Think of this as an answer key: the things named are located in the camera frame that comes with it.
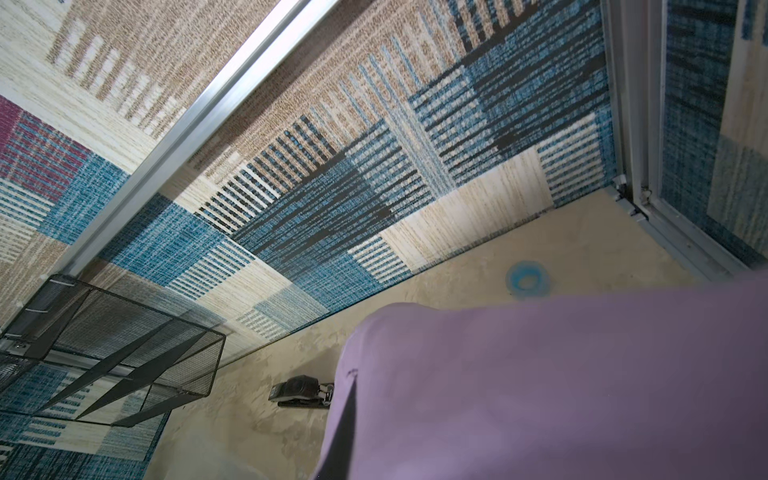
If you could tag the lilac garment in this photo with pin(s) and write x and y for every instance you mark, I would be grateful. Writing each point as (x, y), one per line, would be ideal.
(664, 384)

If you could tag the black mesh shelf rack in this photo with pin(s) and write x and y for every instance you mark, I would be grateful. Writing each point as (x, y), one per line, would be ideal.
(78, 353)

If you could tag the blue tape roll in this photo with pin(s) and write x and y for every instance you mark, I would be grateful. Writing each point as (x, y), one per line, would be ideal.
(528, 279)

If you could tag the black stapler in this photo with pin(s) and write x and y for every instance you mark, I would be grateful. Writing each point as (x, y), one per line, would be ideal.
(302, 392)

